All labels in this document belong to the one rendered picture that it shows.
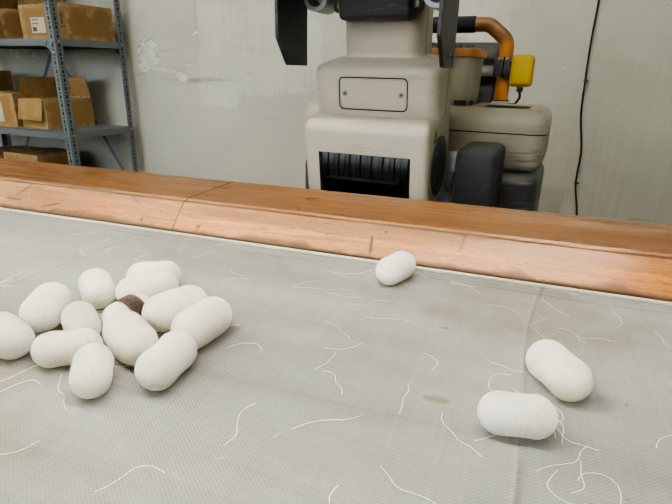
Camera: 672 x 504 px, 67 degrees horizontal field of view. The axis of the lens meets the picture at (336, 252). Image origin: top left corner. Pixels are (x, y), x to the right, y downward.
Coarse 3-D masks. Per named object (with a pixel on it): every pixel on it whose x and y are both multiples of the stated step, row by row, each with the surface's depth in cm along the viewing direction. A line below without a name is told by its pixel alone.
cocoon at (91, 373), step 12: (84, 348) 23; (96, 348) 23; (108, 348) 24; (72, 360) 23; (84, 360) 22; (96, 360) 22; (108, 360) 23; (72, 372) 22; (84, 372) 22; (96, 372) 22; (108, 372) 22; (72, 384) 22; (84, 384) 21; (96, 384) 22; (108, 384) 22; (84, 396) 22; (96, 396) 22
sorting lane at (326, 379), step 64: (0, 256) 39; (64, 256) 39; (128, 256) 39; (192, 256) 39; (256, 256) 40; (320, 256) 40; (256, 320) 30; (320, 320) 30; (384, 320) 30; (448, 320) 30; (512, 320) 30; (576, 320) 30; (640, 320) 31; (0, 384) 23; (64, 384) 23; (128, 384) 23; (192, 384) 24; (256, 384) 24; (320, 384) 24; (384, 384) 24; (448, 384) 24; (512, 384) 24; (640, 384) 24; (0, 448) 19; (64, 448) 19; (128, 448) 20; (192, 448) 20; (256, 448) 20; (320, 448) 20; (384, 448) 20; (448, 448) 20; (512, 448) 20; (576, 448) 20; (640, 448) 20
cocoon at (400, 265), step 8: (392, 256) 35; (400, 256) 35; (408, 256) 35; (384, 264) 34; (392, 264) 34; (400, 264) 34; (408, 264) 35; (376, 272) 34; (384, 272) 34; (392, 272) 34; (400, 272) 34; (408, 272) 35; (384, 280) 34; (392, 280) 34; (400, 280) 34
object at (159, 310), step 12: (180, 288) 28; (192, 288) 29; (156, 300) 27; (168, 300) 27; (180, 300) 28; (192, 300) 28; (144, 312) 27; (156, 312) 27; (168, 312) 27; (156, 324) 27; (168, 324) 27
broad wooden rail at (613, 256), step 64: (0, 192) 53; (64, 192) 50; (128, 192) 49; (192, 192) 49; (256, 192) 49; (320, 192) 50; (384, 256) 39; (448, 256) 38; (512, 256) 37; (576, 256) 36; (640, 256) 35
